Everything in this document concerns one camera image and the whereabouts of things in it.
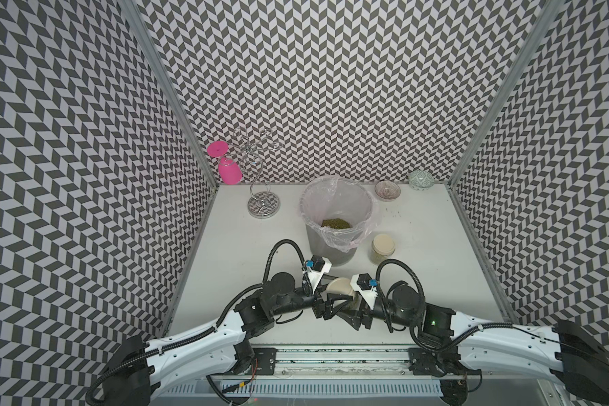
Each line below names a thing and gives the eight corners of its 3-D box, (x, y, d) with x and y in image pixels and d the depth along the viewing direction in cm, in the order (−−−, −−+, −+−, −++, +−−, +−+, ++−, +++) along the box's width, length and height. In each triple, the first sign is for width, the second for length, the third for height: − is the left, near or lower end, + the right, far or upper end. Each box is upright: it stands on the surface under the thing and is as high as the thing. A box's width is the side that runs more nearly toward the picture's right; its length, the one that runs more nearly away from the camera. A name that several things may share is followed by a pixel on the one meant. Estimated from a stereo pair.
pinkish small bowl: (375, 200, 113) (377, 194, 110) (372, 187, 118) (374, 181, 115) (399, 200, 113) (402, 194, 110) (396, 187, 118) (398, 181, 115)
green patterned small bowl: (419, 194, 115) (422, 187, 112) (404, 182, 120) (407, 175, 116) (434, 185, 119) (438, 178, 115) (419, 174, 124) (423, 166, 120)
